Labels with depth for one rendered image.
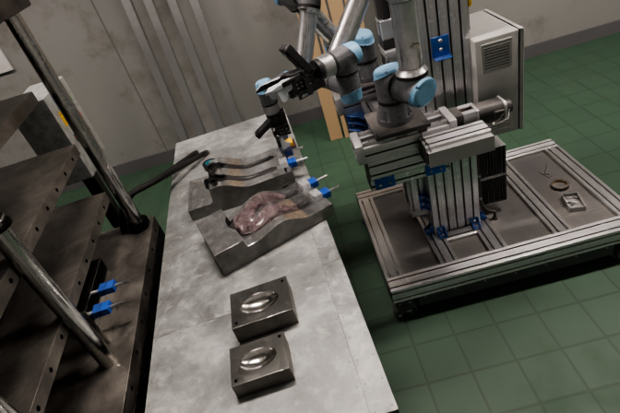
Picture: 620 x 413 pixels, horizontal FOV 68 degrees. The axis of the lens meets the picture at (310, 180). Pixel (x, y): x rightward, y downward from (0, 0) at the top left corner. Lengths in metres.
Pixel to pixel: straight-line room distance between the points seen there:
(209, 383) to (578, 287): 1.82
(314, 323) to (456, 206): 1.22
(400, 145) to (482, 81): 0.45
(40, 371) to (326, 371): 0.78
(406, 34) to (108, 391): 1.51
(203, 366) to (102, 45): 3.25
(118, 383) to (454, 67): 1.73
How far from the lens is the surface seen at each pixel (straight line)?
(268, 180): 2.05
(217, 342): 1.60
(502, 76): 2.13
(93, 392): 1.75
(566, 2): 4.93
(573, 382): 2.31
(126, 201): 2.22
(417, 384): 2.27
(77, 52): 4.41
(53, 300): 1.57
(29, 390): 1.51
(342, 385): 1.37
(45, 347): 1.59
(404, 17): 1.62
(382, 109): 1.86
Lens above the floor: 1.96
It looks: 33 degrees down
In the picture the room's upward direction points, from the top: 17 degrees counter-clockwise
